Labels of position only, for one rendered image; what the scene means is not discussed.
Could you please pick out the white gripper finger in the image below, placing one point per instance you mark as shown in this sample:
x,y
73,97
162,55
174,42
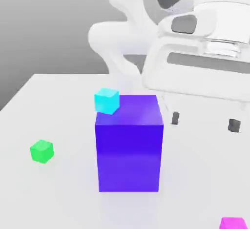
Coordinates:
x,y
175,118
234,125

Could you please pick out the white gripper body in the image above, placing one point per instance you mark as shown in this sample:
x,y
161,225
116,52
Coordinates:
x,y
187,80

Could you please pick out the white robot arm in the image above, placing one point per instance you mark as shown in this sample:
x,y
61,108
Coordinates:
x,y
125,35

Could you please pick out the small cyan cube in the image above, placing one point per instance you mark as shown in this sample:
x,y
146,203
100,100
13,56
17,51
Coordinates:
x,y
106,101

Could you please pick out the small magenta cube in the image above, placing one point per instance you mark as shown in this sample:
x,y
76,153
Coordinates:
x,y
233,224

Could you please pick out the small green cube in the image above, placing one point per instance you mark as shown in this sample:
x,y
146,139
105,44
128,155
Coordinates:
x,y
42,151

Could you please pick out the large blue box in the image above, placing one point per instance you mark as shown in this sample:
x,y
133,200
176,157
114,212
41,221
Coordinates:
x,y
129,154

